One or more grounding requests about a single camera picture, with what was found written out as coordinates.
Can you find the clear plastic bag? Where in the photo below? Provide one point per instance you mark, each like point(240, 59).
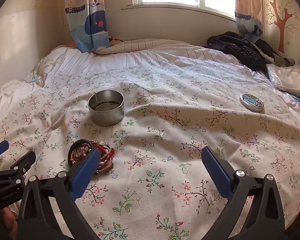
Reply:
point(290, 80)

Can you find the floral bed sheet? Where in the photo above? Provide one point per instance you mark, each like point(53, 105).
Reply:
point(165, 135)

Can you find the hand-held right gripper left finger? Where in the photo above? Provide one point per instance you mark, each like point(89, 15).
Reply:
point(86, 172)

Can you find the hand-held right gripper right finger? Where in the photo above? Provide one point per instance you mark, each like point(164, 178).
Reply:
point(218, 175)

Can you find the black puffer jacket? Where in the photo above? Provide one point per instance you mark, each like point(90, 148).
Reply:
point(240, 47)

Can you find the round tin lid blue print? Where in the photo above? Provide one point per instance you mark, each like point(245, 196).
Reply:
point(251, 103)

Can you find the brown tree wall sticker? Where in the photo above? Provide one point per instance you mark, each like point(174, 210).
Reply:
point(282, 22)

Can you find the whale print curtain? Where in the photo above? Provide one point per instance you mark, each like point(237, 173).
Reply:
point(90, 22)

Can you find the boat print curtain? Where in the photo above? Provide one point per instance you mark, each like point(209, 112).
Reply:
point(247, 17)

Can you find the round metal tin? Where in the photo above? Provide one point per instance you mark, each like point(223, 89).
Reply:
point(107, 115)

